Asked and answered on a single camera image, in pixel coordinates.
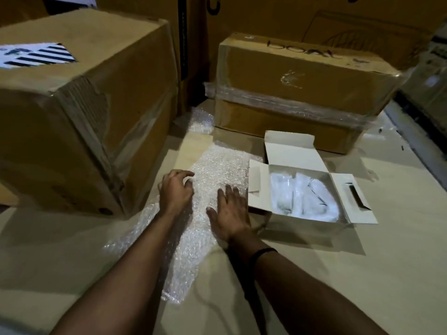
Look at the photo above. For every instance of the person's left hand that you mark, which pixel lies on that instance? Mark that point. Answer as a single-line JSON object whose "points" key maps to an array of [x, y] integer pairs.
{"points": [[174, 195]]}

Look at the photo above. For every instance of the person's right hand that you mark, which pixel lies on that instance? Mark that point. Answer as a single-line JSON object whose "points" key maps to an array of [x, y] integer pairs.
{"points": [[230, 216]]}

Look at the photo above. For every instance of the person's right middle finger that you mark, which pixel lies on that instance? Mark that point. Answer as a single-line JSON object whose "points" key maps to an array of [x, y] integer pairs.
{"points": [[230, 194]]}

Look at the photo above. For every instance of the person's right little finger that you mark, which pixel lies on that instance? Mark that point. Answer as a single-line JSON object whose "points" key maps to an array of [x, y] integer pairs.
{"points": [[246, 205]]}

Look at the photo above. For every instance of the person's left thumb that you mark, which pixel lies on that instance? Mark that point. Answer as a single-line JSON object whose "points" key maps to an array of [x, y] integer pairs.
{"points": [[189, 186]]}

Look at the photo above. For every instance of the person's right thumb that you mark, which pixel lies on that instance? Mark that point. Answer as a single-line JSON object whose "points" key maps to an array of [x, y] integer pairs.
{"points": [[213, 215]]}

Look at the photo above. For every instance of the clear bubble wrap sheet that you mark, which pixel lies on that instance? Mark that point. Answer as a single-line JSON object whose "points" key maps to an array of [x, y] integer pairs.
{"points": [[209, 170]]}

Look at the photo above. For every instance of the person's right forearm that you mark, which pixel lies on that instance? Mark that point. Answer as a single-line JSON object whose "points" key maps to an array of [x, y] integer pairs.
{"points": [[296, 293]]}

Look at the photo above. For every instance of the person's left forearm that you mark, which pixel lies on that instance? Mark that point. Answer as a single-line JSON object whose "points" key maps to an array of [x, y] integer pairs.
{"points": [[122, 275]]}

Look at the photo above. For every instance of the black wristband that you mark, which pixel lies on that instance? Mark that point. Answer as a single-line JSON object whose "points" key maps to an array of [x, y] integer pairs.
{"points": [[260, 253]]}

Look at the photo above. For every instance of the white plastic-wrapped items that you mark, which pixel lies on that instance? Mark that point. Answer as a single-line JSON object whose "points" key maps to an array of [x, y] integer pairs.
{"points": [[303, 197]]}

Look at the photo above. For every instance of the small bubble wrap piece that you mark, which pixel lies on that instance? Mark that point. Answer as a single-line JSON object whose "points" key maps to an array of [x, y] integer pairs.
{"points": [[200, 121]]}

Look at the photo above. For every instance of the open white cardboard box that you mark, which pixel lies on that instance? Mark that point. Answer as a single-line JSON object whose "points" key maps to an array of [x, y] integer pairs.
{"points": [[293, 153]]}

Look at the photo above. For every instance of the large taped cardboard box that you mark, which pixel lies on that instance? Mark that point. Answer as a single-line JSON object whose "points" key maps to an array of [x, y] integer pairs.
{"points": [[87, 118]]}

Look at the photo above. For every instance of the plastic-wrapped cardboard box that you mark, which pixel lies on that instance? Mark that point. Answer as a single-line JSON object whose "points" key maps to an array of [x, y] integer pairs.
{"points": [[296, 83]]}

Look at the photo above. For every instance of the big printed cardboard box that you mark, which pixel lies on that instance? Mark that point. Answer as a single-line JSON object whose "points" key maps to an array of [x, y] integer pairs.
{"points": [[314, 17]]}

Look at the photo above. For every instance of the white striped label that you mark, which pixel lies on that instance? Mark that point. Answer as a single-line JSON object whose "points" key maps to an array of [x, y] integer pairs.
{"points": [[35, 55]]}

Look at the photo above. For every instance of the plastic-wrapped bundle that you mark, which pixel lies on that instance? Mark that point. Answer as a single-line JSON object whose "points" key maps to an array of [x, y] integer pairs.
{"points": [[426, 80]]}

